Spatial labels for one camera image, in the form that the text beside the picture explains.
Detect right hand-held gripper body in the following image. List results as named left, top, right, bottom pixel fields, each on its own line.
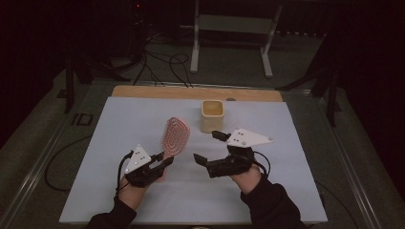
left=204, top=128, right=274, bottom=179

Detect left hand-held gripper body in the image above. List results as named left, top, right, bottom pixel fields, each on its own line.
left=123, top=144, right=167, bottom=189

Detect beige square cup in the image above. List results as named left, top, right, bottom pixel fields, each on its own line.
left=200, top=99, right=225, bottom=135

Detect pink hairbrush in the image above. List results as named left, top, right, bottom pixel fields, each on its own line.
left=157, top=116, right=192, bottom=184

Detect person's left hand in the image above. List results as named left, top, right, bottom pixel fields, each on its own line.
left=117, top=173, right=166, bottom=211

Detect person's right hand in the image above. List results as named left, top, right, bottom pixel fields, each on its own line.
left=230, top=163, right=264, bottom=196

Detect pale blue table mat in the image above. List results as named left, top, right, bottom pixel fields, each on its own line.
left=58, top=95, right=329, bottom=225

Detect wooden table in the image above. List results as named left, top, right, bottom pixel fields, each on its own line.
left=111, top=84, right=284, bottom=103

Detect white metal stand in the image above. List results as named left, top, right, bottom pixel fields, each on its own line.
left=189, top=0, right=285, bottom=79

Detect black stand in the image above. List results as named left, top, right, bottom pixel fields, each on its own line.
left=56, top=52, right=132, bottom=115
left=275, top=30, right=343, bottom=128

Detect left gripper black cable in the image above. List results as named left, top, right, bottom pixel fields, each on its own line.
left=114, top=150, right=134, bottom=202

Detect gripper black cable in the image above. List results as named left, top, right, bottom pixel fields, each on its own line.
left=114, top=150, right=134, bottom=202
left=252, top=150, right=272, bottom=177

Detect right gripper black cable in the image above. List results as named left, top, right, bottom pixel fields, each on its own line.
left=252, top=150, right=272, bottom=177

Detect small black floor frame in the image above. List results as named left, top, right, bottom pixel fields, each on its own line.
left=70, top=113, right=95, bottom=127

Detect looped black floor cable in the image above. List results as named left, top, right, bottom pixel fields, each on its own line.
left=167, top=52, right=194, bottom=89

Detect metal floor rail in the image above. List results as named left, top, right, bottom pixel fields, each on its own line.
left=313, top=92, right=383, bottom=229
left=0, top=108, right=77, bottom=229

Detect thin black floor cable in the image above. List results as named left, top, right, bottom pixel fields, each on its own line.
left=314, top=180, right=360, bottom=229

